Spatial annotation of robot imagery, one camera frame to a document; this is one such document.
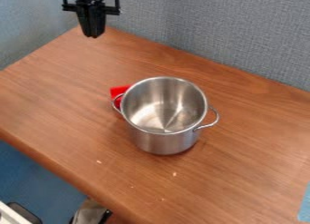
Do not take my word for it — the white black device corner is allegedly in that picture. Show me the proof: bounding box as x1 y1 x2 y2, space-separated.
0 200 43 224

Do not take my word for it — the red plastic block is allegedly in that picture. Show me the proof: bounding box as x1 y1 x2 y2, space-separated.
110 84 131 107

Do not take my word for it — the grey black object under table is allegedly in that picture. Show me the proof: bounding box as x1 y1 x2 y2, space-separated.
70 199 112 224

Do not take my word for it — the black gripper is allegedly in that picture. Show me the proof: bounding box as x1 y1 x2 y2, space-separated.
62 0 122 38

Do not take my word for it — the stainless steel pot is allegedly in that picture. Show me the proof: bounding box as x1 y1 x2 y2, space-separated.
111 76 221 155

